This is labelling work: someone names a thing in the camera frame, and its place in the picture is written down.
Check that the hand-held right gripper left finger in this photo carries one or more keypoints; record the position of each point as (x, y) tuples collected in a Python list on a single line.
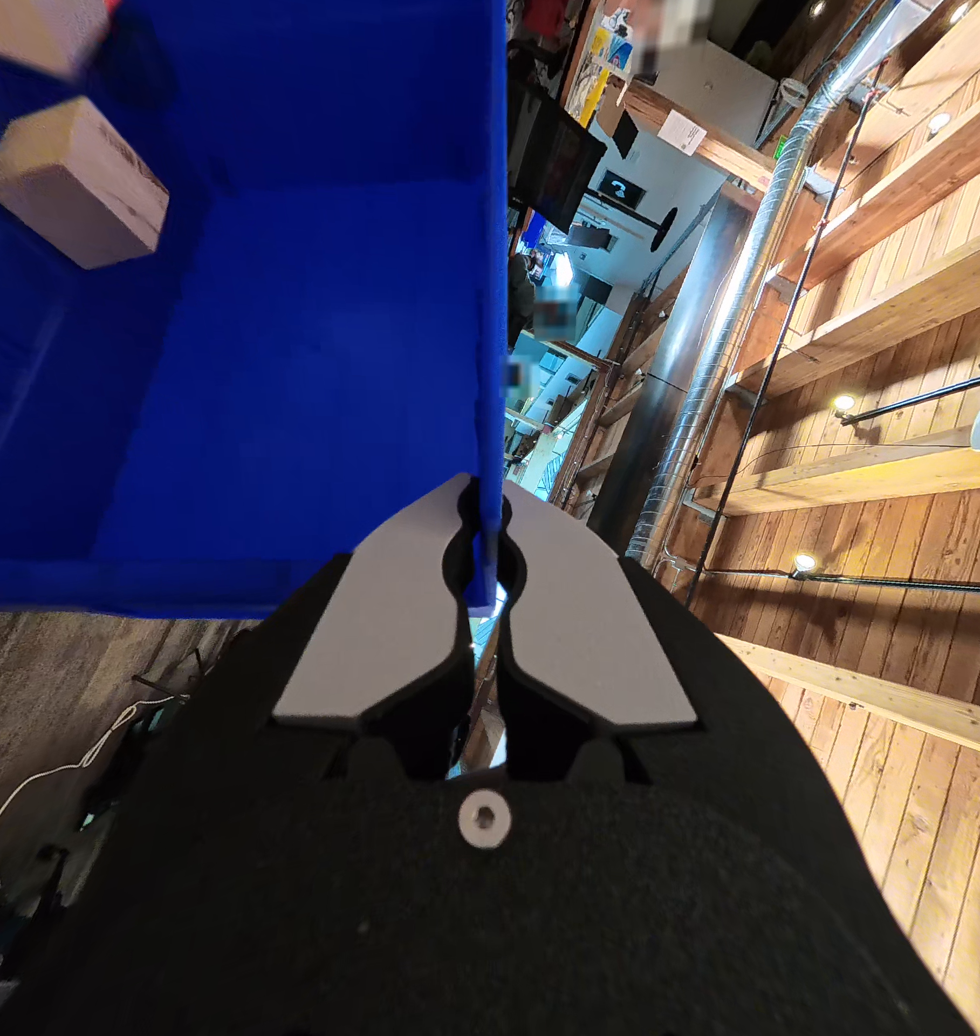
[(376, 639)]

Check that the dark wall poster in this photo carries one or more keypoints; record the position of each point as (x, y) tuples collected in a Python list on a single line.
[(622, 188)]

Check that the silver ventilation duct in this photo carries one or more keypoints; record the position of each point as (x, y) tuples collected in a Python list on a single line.
[(748, 243)]

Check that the black mesh office chair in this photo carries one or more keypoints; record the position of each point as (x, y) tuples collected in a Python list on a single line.
[(554, 158)]

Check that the blue plastic bin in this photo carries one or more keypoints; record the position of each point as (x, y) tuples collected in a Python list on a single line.
[(336, 364)]

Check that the black track light bar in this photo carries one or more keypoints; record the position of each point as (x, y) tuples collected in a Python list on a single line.
[(926, 396), (902, 581)]

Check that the pile of wooden cubes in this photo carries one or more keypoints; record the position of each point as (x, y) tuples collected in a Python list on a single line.
[(77, 178)]

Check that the wooden column with paper notice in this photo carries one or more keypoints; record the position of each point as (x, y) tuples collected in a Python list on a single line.
[(724, 150)]

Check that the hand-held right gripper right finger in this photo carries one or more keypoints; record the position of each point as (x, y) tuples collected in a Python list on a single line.
[(603, 639)]

